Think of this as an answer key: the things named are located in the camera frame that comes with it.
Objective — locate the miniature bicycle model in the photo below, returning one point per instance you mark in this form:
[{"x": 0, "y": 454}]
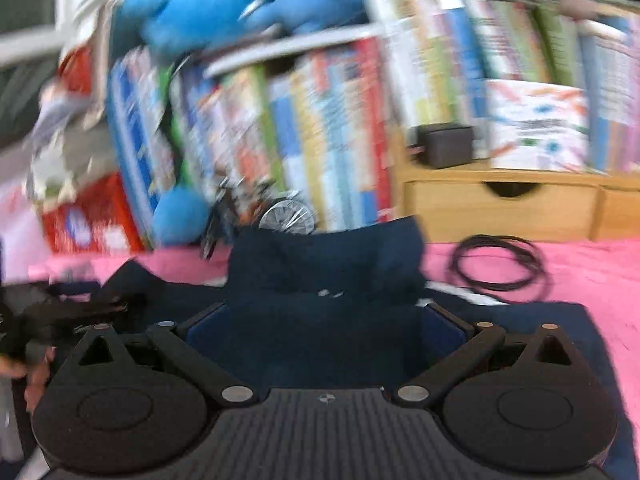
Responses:
[{"x": 258, "y": 205}]

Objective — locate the stack of papers and booklets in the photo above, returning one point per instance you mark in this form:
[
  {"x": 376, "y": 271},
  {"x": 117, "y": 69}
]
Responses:
[{"x": 71, "y": 145}]

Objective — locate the white navy zip jacket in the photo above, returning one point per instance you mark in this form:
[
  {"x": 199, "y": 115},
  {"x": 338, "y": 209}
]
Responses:
[{"x": 325, "y": 327}]

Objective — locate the blue plush ball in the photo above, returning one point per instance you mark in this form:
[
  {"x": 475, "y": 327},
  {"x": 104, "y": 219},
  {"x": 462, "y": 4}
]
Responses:
[{"x": 180, "y": 217}]

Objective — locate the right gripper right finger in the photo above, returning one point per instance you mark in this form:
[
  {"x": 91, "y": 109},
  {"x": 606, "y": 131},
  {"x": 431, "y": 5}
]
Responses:
[{"x": 452, "y": 350}]

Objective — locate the blue plush toy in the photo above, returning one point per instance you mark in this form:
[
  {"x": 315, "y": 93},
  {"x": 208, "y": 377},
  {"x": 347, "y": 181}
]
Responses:
[{"x": 174, "y": 28}]

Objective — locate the wooden drawer organizer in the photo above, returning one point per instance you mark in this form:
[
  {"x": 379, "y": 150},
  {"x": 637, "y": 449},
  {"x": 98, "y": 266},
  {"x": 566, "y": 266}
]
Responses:
[{"x": 542, "y": 206}]

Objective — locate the row of upright books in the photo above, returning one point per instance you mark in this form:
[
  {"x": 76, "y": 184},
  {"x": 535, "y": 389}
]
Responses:
[{"x": 316, "y": 112}]

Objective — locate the white label printer box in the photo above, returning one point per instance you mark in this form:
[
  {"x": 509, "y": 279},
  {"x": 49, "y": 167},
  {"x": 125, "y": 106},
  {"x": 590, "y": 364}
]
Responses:
[{"x": 536, "y": 126}]

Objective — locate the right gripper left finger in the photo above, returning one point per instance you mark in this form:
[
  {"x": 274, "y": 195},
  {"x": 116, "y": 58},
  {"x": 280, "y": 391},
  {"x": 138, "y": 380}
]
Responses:
[{"x": 191, "y": 347}]

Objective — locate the red plastic crate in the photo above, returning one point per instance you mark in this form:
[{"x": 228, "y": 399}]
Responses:
[{"x": 97, "y": 220}]

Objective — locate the pink bunny print blanket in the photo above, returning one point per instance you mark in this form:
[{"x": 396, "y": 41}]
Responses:
[{"x": 603, "y": 277}]

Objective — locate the person left hand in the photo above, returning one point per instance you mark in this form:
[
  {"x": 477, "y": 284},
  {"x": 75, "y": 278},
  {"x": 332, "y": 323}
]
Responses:
[{"x": 36, "y": 375}]

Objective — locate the black power adapter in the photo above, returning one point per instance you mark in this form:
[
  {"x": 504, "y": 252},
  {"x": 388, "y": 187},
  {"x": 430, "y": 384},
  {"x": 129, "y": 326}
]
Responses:
[{"x": 440, "y": 146}]

